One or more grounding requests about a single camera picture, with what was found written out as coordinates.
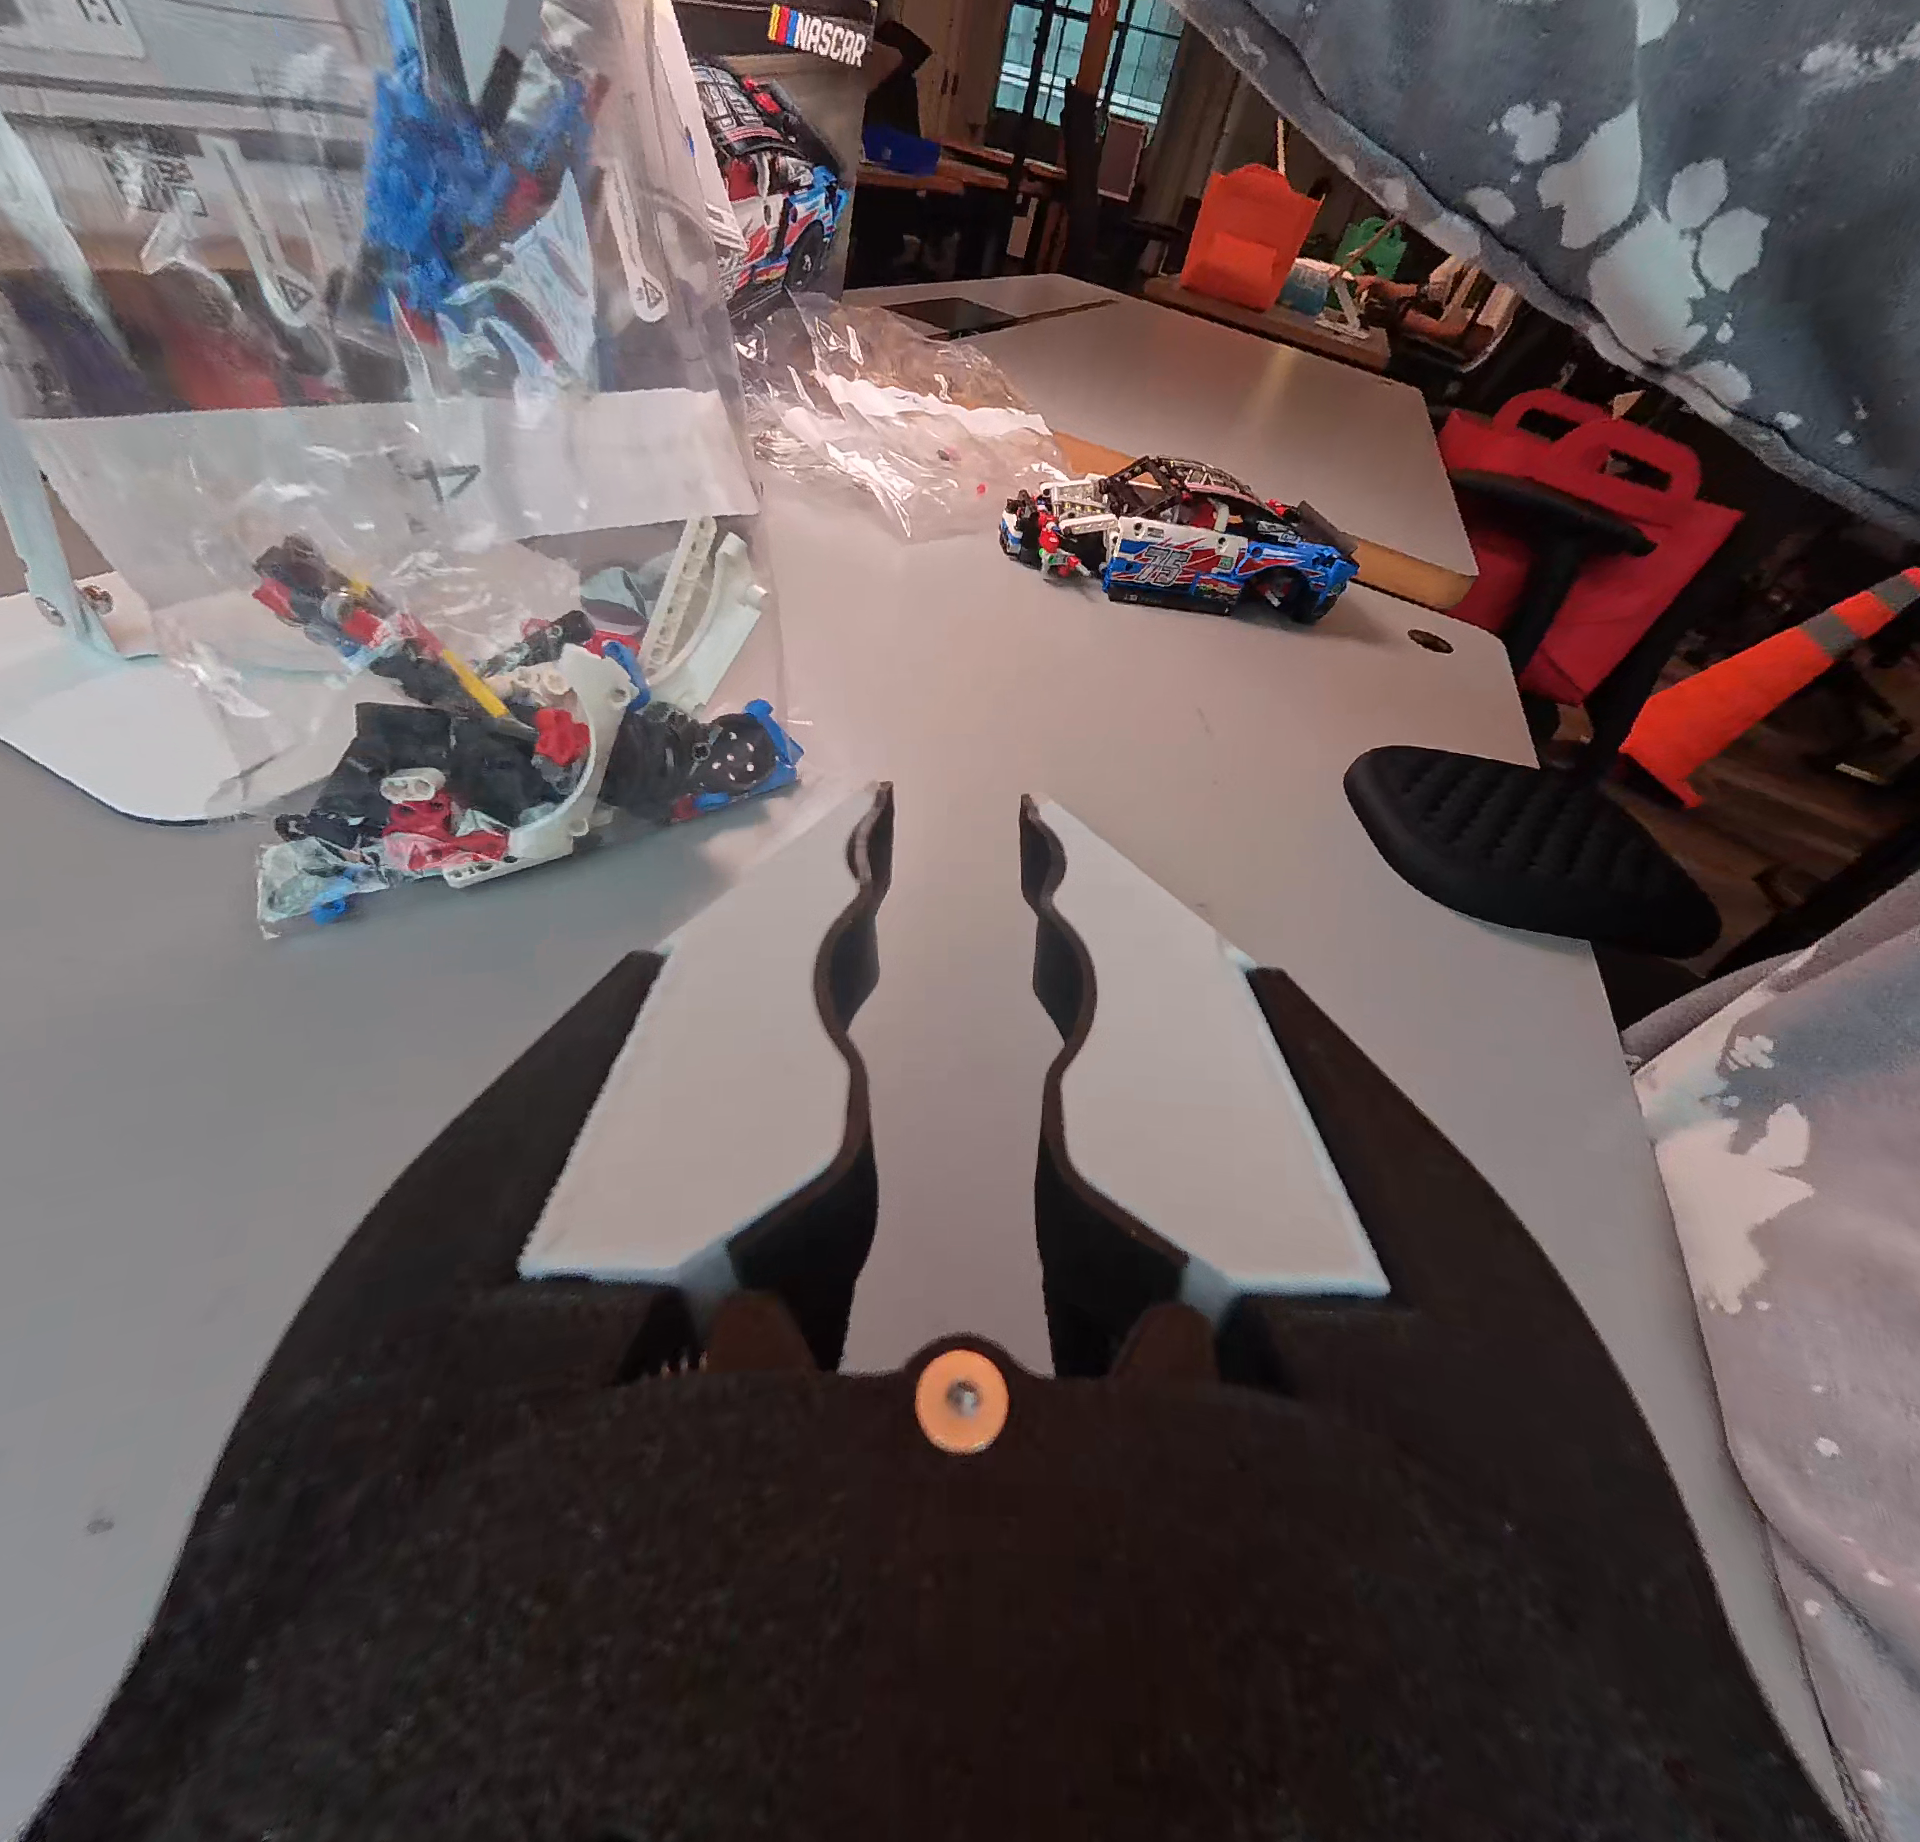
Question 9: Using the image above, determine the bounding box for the grey desk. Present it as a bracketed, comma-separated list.
[0, 417, 1853, 1842]
[841, 272, 1485, 616]

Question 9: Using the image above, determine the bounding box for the person's bleached grey hoodie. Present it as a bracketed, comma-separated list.
[1627, 882, 1920, 1842]

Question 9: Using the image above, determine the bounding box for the black chair armrest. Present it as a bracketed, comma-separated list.
[1342, 743, 1726, 961]

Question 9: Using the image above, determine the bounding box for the orange bag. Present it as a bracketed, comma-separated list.
[1177, 164, 1325, 315]

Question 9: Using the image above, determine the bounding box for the blue white toy race car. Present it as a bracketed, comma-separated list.
[1001, 453, 1363, 624]

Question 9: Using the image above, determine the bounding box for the window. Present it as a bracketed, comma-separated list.
[997, 0, 1188, 120]

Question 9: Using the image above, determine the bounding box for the crumpled empty clear plastic bag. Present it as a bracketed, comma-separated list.
[741, 297, 1083, 539]

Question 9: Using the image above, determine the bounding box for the clear bag of blue pins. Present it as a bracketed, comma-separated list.
[0, 0, 770, 524]

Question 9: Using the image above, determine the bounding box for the white instruction sheet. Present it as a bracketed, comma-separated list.
[0, 402, 302, 824]

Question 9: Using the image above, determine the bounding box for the red fabric bag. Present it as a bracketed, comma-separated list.
[1439, 388, 1750, 711]

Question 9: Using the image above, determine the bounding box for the orange traffic cone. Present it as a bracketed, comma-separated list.
[1621, 568, 1920, 809]

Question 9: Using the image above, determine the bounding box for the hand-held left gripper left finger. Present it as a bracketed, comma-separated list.
[521, 781, 898, 1284]

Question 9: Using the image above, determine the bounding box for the person's right forearm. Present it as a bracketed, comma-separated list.
[1096, 0, 1920, 531]

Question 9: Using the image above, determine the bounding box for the clear bag of mixed parts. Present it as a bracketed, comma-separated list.
[30, 408, 805, 945]

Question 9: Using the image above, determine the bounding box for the toy car box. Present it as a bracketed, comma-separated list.
[660, 0, 885, 326]

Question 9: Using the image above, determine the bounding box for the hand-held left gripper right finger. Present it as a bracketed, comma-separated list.
[1021, 793, 1391, 1298]

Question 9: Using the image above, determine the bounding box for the black office chair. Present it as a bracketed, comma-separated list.
[1446, 464, 1658, 764]

